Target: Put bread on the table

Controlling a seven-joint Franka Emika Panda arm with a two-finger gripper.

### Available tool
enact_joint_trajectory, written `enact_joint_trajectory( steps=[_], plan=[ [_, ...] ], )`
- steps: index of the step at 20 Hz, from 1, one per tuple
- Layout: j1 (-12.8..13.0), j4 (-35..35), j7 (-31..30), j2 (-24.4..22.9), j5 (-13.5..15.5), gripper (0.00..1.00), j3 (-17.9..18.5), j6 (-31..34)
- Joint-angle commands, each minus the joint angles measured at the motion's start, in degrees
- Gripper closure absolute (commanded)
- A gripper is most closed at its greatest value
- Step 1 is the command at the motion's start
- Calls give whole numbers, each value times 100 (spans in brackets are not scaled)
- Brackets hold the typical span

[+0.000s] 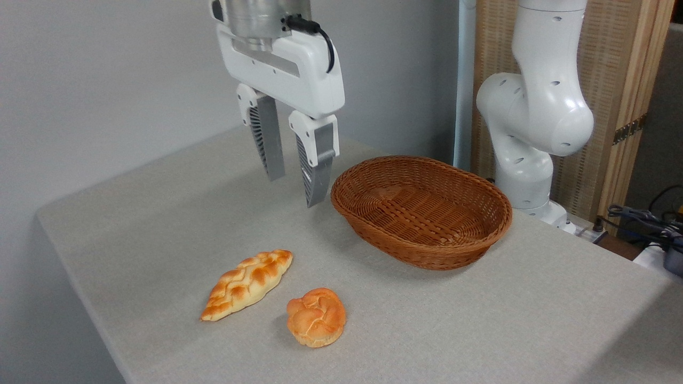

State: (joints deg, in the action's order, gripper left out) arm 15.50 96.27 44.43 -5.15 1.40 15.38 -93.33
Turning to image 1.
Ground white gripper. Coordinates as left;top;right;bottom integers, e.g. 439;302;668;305
216;24;346;209

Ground round knotted bread roll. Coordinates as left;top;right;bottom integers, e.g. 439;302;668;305
287;288;347;348

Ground long braided bread loaf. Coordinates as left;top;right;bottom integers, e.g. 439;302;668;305
200;249;294;322

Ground brown wicker basket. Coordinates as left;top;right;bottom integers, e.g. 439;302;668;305
330;155;513;271

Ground grey tablecloth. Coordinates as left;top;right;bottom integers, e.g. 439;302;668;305
36;125;683;384

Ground white vertical pole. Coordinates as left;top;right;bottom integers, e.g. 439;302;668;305
454;0;477;171

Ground metal screen hinge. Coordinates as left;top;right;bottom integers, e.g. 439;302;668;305
613;115;647;146

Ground wooden woven folding screen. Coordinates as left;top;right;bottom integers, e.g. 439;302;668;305
472;0;676;235

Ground white and grey device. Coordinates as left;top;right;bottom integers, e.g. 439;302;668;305
632;243;683;283

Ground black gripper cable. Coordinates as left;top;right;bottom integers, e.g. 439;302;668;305
285;14;336;74

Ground grey cable bundle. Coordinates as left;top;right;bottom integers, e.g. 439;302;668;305
607;204;683;247

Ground thin black cables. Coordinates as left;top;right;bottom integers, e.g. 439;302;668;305
648;185;683;215

